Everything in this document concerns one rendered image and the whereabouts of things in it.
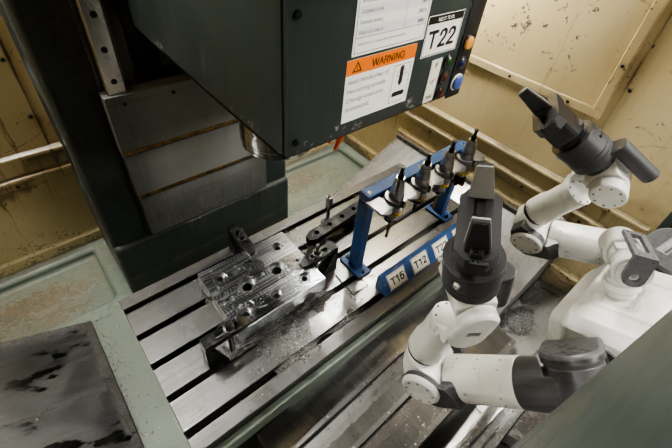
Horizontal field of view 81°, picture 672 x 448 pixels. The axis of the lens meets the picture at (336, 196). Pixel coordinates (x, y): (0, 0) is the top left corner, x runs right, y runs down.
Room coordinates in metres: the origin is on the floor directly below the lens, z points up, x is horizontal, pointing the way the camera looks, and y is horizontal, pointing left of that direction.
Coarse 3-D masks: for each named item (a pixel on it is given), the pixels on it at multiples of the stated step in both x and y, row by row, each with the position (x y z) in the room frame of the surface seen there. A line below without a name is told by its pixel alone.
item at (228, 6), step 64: (128, 0) 0.92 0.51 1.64; (192, 0) 0.66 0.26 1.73; (256, 0) 0.52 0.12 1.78; (320, 0) 0.52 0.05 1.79; (448, 0) 0.71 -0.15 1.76; (192, 64) 0.70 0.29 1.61; (256, 64) 0.53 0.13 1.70; (320, 64) 0.52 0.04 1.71; (256, 128) 0.53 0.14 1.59; (320, 128) 0.53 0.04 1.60
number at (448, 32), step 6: (450, 24) 0.72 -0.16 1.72; (456, 24) 0.73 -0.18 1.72; (444, 30) 0.71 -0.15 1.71; (450, 30) 0.72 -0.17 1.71; (456, 30) 0.74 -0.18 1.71; (438, 36) 0.70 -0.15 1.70; (444, 36) 0.71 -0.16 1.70; (450, 36) 0.73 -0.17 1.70; (438, 42) 0.70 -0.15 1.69; (444, 42) 0.72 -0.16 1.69; (450, 42) 0.73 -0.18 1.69; (438, 48) 0.71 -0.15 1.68
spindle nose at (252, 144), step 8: (240, 128) 0.67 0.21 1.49; (240, 136) 0.68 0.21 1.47; (248, 136) 0.65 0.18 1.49; (248, 144) 0.65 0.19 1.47; (256, 144) 0.64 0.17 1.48; (264, 144) 0.64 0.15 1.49; (256, 152) 0.64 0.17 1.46; (264, 152) 0.64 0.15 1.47; (272, 152) 0.63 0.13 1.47; (304, 152) 0.67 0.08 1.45; (272, 160) 0.64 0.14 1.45; (280, 160) 0.64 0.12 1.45
